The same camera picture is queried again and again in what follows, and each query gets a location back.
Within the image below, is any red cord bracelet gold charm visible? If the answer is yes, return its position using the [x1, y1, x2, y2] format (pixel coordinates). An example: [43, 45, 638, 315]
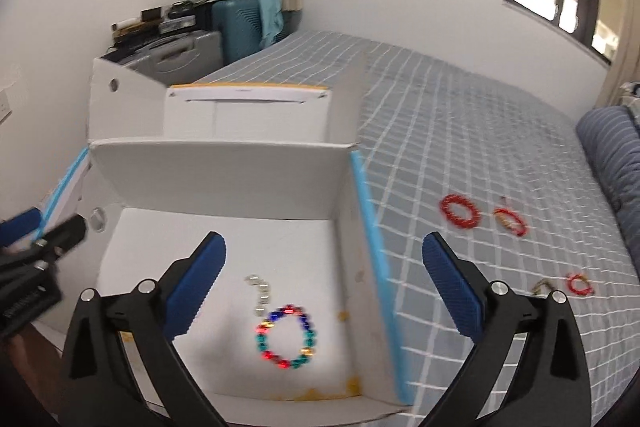
[566, 273, 594, 297]

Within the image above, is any red cord bracelet gold tube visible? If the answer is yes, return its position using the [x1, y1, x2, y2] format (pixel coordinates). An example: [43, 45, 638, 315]
[494, 197, 528, 237]

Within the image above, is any white pearl bracelet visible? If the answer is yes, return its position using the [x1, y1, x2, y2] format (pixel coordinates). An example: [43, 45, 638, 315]
[244, 274, 272, 318]

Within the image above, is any red bead bracelet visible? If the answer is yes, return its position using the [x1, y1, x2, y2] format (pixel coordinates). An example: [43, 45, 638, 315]
[439, 193, 483, 230]

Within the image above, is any multicolour bead bracelet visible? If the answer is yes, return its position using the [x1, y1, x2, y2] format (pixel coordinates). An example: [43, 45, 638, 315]
[254, 303, 318, 371]

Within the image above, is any left hand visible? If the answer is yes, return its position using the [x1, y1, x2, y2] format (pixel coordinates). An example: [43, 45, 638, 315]
[1, 325, 62, 415]

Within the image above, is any blue camel cardboard box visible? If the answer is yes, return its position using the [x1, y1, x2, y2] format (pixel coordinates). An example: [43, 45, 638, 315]
[42, 53, 410, 426]

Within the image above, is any grey checked bed sheet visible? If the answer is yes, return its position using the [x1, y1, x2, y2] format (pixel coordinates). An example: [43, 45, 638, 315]
[213, 31, 639, 426]

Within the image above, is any grey suitcase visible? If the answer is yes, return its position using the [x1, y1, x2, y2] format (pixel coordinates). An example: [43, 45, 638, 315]
[102, 30, 224, 86]

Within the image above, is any blue striped pillow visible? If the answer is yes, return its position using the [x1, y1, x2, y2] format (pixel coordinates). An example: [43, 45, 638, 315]
[576, 105, 640, 271]

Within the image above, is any teal suitcase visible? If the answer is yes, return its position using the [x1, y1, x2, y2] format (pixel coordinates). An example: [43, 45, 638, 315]
[210, 0, 263, 65]

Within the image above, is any teal cloth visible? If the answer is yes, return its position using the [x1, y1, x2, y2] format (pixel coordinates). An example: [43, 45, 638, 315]
[258, 0, 284, 49]

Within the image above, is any beige curtain right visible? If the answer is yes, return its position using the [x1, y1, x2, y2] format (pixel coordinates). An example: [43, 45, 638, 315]
[594, 0, 640, 108]

